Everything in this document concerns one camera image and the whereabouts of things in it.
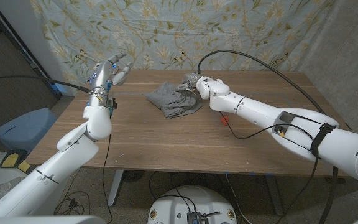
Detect white table leg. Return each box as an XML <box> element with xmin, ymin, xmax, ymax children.
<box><xmin>107</xmin><ymin>169</ymin><xmax>126</xmax><ymax>208</ymax></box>

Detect black base cable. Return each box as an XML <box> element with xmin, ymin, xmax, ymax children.
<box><xmin>157</xmin><ymin>186</ymin><xmax>198</xmax><ymax>213</ymax></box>

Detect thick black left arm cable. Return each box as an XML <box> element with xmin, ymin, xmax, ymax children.
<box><xmin>0</xmin><ymin>75</ymin><xmax>91</xmax><ymax>93</ymax></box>

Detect floral print backdrop cloth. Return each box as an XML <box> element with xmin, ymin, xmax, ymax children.
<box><xmin>29</xmin><ymin>0</ymin><xmax>335</xmax><ymax>96</ymax></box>

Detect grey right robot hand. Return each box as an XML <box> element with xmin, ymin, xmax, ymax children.
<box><xmin>175</xmin><ymin>72</ymin><xmax>203</xmax><ymax>93</ymax></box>

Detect grey electronics module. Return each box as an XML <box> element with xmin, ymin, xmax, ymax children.
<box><xmin>186</xmin><ymin>211</ymin><xmax>209</xmax><ymax>224</ymax></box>

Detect black floor cable bundle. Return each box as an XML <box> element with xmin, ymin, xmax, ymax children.
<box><xmin>53</xmin><ymin>190</ymin><xmax>91</xmax><ymax>216</ymax></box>

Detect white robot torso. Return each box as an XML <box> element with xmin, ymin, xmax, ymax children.
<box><xmin>0</xmin><ymin>215</ymin><xmax>107</xmax><ymax>224</ymax></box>

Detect grey shorts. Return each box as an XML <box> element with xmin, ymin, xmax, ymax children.
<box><xmin>144</xmin><ymin>81</ymin><xmax>203</xmax><ymax>120</ymax></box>

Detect perforated partition panel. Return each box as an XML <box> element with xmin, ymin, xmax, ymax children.
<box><xmin>0</xmin><ymin>0</ymin><xmax>63</xmax><ymax>150</ymax></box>

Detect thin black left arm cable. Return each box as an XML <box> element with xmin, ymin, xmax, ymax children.
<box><xmin>102</xmin><ymin>133</ymin><xmax>114</xmax><ymax>224</ymax></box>

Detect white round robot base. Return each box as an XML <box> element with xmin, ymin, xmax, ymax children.
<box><xmin>147</xmin><ymin>185</ymin><xmax>238</xmax><ymax>224</ymax></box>

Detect small blue box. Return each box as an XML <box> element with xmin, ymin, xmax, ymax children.
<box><xmin>54</xmin><ymin>83</ymin><xmax>71</xmax><ymax>96</ymax></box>

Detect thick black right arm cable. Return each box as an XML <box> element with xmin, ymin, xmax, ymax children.
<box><xmin>196</xmin><ymin>49</ymin><xmax>340</xmax><ymax>224</ymax></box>

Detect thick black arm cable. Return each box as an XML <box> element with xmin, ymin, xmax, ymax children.
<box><xmin>0</xmin><ymin>75</ymin><xmax>91</xmax><ymax>93</ymax></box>
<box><xmin>196</xmin><ymin>49</ymin><xmax>340</xmax><ymax>224</ymax></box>

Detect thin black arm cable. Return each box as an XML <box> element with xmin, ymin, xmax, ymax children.
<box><xmin>218</xmin><ymin>111</ymin><xmax>319</xmax><ymax>224</ymax></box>
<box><xmin>102</xmin><ymin>133</ymin><xmax>114</xmax><ymax>224</ymax></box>

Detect black round fan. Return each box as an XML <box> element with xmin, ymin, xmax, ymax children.
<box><xmin>122</xmin><ymin>170</ymin><xmax>145</xmax><ymax>184</ymax></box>

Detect black strap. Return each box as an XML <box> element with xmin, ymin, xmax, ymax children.
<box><xmin>310</xmin><ymin>123</ymin><xmax>337</xmax><ymax>158</ymax></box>

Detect grey table leg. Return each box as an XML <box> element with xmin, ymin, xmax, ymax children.
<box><xmin>265</xmin><ymin>174</ymin><xmax>285</xmax><ymax>217</ymax></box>

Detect yellow and black pedal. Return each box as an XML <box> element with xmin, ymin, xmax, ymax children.
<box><xmin>0</xmin><ymin>151</ymin><xmax>39</xmax><ymax>174</ymax></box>

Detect grey sneaker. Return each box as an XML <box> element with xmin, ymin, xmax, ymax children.
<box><xmin>0</xmin><ymin>177</ymin><xmax>26</xmax><ymax>212</ymax></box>

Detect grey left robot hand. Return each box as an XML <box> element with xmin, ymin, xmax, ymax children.
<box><xmin>88</xmin><ymin>52</ymin><xmax>134</xmax><ymax>97</ymax></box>

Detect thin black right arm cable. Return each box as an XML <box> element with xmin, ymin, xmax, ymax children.
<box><xmin>218</xmin><ymin>111</ymin><xmax>319</xmax><ymax>224</ymax></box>

